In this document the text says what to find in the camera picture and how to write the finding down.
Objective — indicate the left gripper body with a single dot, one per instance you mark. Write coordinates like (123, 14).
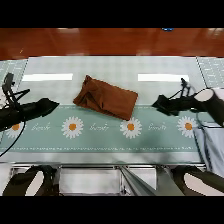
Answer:
(41, 106)

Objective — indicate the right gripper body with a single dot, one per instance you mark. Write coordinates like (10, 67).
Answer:
(168, 104)

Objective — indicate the brown T-shirt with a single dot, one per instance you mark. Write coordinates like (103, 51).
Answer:
(106, 98)

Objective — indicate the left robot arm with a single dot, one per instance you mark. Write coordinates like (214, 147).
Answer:
(13, 115)

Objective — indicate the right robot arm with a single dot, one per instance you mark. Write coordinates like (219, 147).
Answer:
(213, 103)

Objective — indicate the silver frame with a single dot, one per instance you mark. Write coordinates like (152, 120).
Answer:
(133, 176)

